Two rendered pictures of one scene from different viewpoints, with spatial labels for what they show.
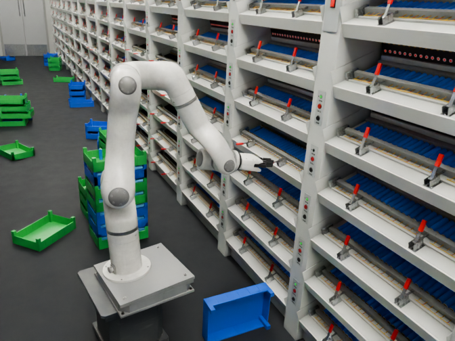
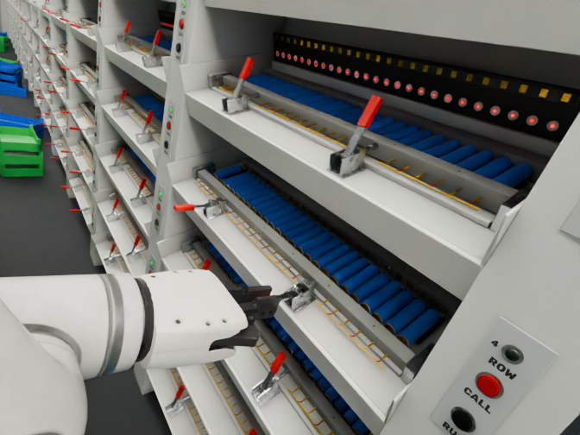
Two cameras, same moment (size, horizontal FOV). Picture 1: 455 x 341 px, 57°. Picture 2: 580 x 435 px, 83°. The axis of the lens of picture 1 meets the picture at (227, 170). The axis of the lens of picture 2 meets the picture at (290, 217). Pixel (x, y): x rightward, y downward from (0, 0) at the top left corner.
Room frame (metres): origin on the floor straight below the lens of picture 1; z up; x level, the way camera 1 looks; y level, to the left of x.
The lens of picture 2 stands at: (1.32, -0.07, 1.01)
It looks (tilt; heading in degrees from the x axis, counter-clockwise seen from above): 23 degrees down; 342
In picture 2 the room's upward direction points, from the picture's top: 17 degrees clockwise
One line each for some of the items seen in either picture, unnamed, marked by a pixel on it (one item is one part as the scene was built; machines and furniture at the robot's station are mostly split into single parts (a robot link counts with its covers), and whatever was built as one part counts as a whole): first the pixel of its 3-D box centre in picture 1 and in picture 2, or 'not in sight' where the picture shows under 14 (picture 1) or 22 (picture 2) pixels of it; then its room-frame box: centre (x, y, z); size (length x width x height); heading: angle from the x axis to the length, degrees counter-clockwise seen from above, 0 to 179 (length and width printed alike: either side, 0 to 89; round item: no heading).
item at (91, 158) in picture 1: (114, 155); not in sight; (2.20, 0.64, 0.52); 0.30 x 0.20 x 0.08; 123
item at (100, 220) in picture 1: (117, 206); not in sight; (2.20, 0.64, 0.20); 0.30 x 0.20 x 0.08; 123
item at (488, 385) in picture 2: not in sight; (489, 384); (1.45, -0.31, 0.83); 0.02 x 0.01 x 0.02; 28
